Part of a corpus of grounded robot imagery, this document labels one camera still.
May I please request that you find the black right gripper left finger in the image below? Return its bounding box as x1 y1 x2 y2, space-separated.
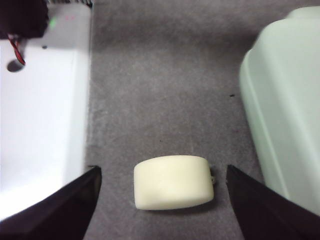
0 165 102 240

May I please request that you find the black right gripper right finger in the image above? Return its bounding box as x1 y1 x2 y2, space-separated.
225 164 320 240

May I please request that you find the smooth white steamed bun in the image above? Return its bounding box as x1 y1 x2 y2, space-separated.
132 153 217 211

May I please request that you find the mint green breakfast machine base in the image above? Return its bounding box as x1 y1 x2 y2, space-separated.
238 5 320 217

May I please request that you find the red and black cable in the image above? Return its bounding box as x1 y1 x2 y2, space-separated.
7 33 27 67

